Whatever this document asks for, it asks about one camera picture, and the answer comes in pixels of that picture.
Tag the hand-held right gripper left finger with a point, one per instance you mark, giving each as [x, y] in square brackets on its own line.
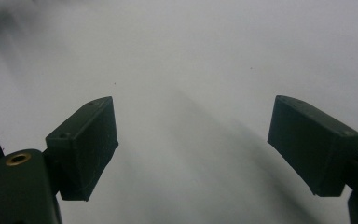
[84, 149]

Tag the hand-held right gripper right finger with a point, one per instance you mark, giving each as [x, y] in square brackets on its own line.
[312, 146]

